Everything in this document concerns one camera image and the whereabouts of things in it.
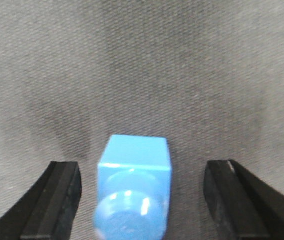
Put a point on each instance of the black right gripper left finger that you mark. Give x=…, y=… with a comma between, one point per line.
x=47, y=210

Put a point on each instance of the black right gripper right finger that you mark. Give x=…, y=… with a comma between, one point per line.
x=242, y=206

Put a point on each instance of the light blue block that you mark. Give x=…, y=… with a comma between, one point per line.
x=133, y=188

